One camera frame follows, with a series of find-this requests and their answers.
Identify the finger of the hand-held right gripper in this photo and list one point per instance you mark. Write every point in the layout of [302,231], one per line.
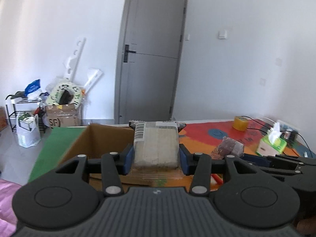
[256,160]

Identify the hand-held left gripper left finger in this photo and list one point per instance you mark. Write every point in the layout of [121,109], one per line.
[129,159]

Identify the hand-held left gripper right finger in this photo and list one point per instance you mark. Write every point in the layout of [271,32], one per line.
[184,159]

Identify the grey snack packet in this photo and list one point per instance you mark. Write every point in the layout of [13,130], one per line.
[156,148]

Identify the dark red snack packet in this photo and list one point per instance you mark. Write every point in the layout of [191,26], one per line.
[228,148]

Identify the green tissue box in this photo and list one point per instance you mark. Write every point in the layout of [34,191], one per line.
[271,144]

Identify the colourful printed table mat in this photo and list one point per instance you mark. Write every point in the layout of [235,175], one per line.
[205,130]

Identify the red plastic stick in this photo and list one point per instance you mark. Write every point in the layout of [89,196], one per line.
[217,178]

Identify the yellow tape roll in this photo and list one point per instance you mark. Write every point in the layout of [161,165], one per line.
[240,123]

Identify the white power strip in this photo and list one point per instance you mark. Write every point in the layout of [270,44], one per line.
[290,127]

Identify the taped cardboard box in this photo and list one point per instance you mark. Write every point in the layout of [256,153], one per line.
[63,118]

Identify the short white perforated board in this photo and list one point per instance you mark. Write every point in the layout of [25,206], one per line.
[93,77]

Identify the white plastic bag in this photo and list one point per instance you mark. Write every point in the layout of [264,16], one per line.
[28,137]

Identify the grey door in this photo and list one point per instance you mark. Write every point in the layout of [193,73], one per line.
[153,54]

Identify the tall white perforated board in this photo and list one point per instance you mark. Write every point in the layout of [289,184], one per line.
[74,59]

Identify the blue plastic bag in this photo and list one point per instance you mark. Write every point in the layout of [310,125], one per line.
[33,87]

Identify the black metal rack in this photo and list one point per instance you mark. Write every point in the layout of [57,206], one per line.
[12,111]

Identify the pink cloth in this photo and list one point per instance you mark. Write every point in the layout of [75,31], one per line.
[7,202]

